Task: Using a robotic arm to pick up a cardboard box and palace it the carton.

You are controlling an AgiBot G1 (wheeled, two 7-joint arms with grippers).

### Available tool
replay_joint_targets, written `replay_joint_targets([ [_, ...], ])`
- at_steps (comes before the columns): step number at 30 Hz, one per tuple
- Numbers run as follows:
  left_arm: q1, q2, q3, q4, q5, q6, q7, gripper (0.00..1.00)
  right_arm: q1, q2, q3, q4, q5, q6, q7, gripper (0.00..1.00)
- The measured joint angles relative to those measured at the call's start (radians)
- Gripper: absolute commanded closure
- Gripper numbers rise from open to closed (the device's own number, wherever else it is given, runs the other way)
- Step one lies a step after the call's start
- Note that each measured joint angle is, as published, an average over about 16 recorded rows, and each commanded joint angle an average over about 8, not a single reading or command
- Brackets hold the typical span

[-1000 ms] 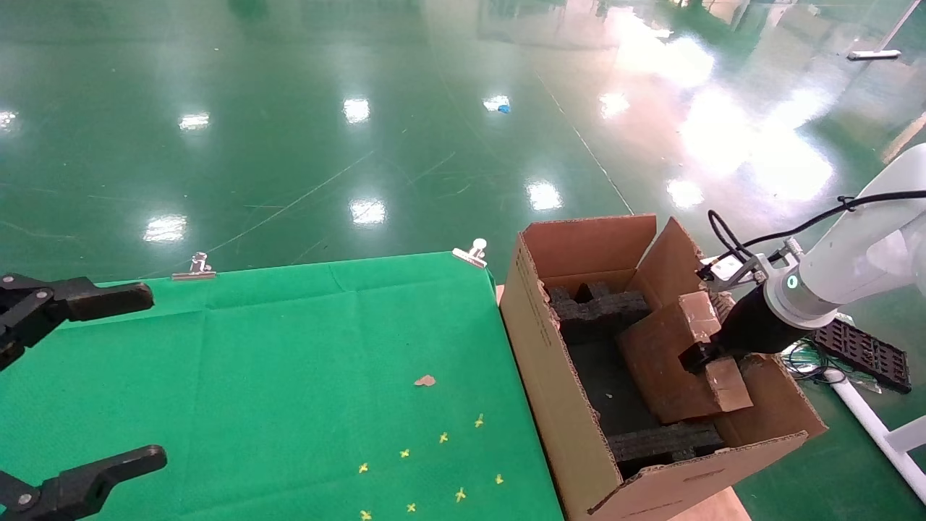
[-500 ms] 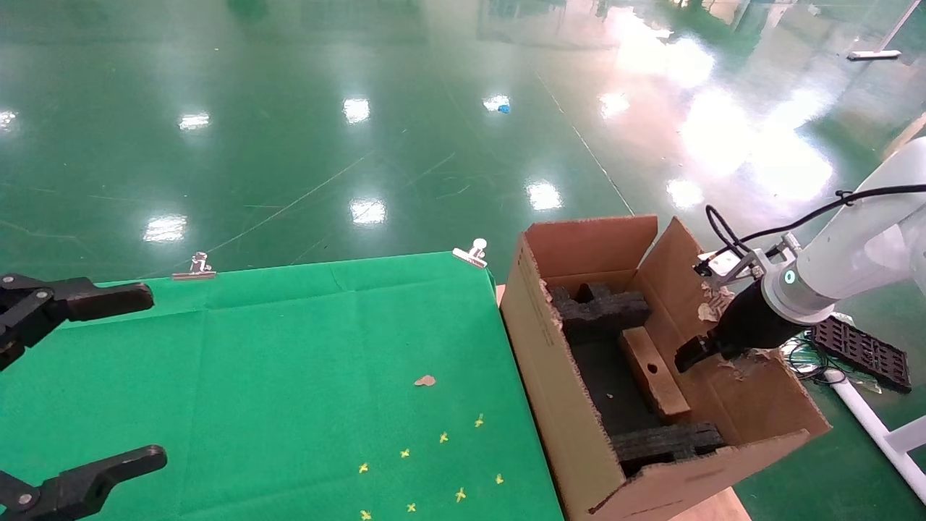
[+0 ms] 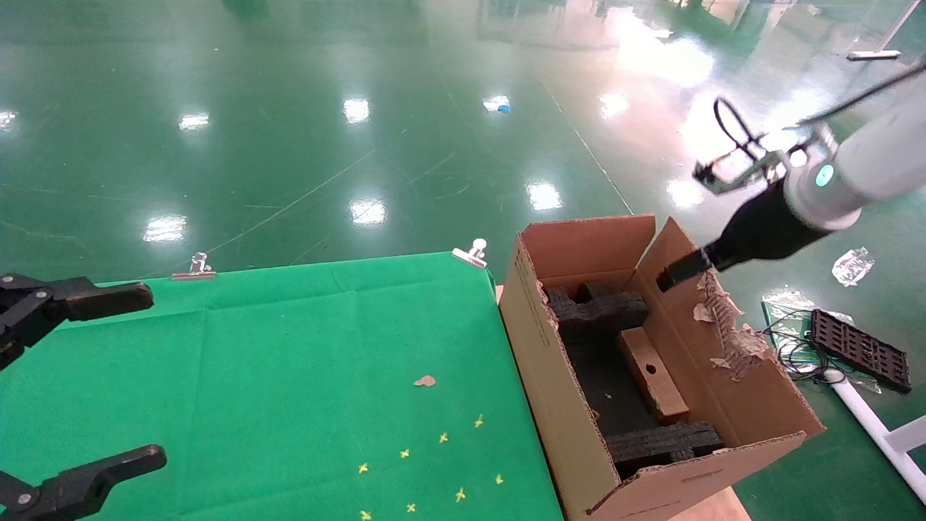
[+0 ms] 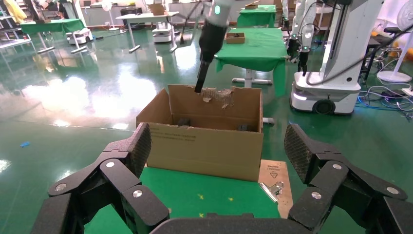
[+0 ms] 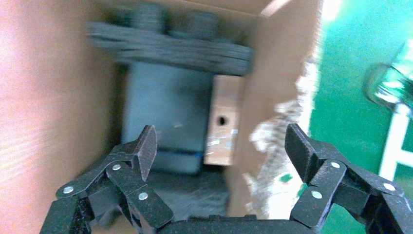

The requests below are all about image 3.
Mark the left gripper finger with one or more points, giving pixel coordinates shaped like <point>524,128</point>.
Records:
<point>79,481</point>
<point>79,298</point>

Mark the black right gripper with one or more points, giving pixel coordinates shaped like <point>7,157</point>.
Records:
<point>759,228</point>

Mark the long brown cardboard box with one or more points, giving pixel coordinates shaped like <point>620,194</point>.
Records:
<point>655,380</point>

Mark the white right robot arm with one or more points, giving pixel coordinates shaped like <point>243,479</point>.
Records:
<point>868,159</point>

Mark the black foam carton liner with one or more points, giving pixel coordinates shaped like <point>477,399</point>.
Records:
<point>608,391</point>

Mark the large open cardboard carton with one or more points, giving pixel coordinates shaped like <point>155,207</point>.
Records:
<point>550,391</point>

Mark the small brown cardboard scrap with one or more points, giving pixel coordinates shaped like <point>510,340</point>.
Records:
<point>425,380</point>

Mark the clear bag with green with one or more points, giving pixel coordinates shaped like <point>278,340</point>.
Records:
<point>788,307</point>

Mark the silver binder clip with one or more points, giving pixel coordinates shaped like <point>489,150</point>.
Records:
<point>195,269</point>
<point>472,253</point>

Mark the crumpled clear plastic bag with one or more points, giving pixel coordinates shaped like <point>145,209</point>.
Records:
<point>852,265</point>

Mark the green table cloth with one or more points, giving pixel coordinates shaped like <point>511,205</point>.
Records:
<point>253,362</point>

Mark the black plastic grid tray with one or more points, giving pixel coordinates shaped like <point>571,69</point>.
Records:
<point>861,349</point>

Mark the white metal table leg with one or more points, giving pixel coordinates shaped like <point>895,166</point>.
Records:
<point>879,430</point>

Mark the white stand with pole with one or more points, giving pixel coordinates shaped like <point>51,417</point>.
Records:
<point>873,54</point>

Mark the grey metal camera bracket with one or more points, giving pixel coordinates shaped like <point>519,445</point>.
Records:
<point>738,170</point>

